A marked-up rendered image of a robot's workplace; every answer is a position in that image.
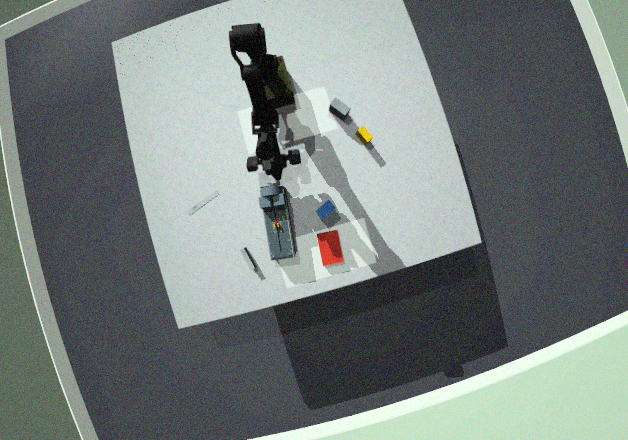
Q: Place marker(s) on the yellow rectangular block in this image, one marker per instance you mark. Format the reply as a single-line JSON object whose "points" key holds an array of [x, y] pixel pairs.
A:
{"points": [[363, 135]]}

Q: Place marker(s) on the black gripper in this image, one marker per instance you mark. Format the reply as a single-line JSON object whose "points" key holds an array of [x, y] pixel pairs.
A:
{"points": [[293, 156]]}

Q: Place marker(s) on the red block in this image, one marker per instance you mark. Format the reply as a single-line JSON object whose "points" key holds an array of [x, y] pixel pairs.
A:
{"points": [[330, 248]]}

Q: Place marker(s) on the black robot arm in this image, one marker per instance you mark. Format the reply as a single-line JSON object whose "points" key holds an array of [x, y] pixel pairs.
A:
{"points": [[263, 67]]}

